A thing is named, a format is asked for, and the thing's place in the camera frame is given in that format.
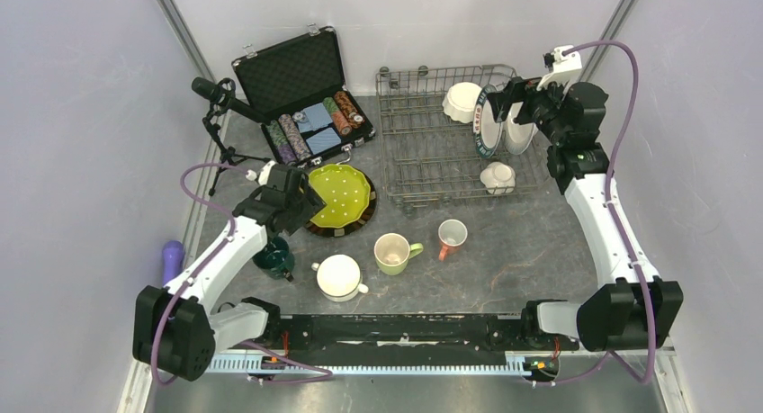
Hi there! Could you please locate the green scalloped plate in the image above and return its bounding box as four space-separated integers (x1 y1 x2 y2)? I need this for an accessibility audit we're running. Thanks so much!
309 164 371 229

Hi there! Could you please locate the purple cylinder object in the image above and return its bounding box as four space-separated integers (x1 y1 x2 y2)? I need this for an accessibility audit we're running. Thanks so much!
162 240 184 285

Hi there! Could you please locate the orange mug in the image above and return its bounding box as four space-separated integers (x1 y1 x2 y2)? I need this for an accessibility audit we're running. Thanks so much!
437 219 468 261

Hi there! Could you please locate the black microphone on tripod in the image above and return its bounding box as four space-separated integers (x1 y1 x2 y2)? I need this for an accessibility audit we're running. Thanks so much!
191 76 269 196

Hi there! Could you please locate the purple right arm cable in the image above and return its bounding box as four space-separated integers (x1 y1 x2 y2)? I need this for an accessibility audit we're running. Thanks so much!
562 39 658 386

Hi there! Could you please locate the white two-handled soup cup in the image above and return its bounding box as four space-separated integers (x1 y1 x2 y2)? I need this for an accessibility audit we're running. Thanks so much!
311 255 369 302

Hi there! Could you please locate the black poker chip case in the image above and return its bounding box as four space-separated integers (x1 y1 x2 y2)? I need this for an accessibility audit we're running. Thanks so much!
231 25 376 167

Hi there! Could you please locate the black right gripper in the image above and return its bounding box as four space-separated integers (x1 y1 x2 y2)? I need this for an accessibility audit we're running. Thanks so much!
488 71 570 145

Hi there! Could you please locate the white scalloped bowl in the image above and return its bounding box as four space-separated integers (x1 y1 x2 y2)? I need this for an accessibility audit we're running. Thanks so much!
442 82 482 124

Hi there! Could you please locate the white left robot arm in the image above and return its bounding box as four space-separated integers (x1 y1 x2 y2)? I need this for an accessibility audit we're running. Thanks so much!
132 161 325 385

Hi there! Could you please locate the small white cup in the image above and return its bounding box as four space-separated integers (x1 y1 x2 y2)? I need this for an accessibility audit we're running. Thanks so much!
480 162 516 195

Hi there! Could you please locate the dark green mug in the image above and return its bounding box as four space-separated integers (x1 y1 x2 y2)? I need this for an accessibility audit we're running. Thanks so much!
253 237 295 283

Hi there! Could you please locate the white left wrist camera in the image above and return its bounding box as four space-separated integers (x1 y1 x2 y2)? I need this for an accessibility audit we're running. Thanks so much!
245 161 292 190

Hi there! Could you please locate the grey wire dish rack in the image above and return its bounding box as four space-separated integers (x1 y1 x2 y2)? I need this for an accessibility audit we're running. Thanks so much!
375 64 516 216

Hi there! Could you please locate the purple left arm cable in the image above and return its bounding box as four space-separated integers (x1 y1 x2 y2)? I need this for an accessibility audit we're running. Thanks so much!
148 162 335 388

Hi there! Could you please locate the teal rimmed patterned plate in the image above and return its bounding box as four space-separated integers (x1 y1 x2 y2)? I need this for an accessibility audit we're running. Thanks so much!
472 85 504 159

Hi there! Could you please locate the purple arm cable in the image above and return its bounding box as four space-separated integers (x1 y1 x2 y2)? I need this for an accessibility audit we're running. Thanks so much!
148 162 335 388
562 39 658 386

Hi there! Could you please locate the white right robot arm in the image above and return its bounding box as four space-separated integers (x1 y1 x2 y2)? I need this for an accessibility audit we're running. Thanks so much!
475 77 684 352

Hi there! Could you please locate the dark striped plate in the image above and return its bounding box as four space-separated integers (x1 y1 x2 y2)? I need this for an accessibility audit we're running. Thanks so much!
304 175 379 238

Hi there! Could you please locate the white plain plate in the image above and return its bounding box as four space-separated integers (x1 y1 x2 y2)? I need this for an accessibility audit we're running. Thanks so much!
503 103 537 155

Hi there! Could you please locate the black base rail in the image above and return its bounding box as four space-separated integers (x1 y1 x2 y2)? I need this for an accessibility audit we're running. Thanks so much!
255 313 580 366

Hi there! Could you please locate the light green mug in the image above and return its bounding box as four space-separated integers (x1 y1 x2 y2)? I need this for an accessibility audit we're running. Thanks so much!
373 233 424 275

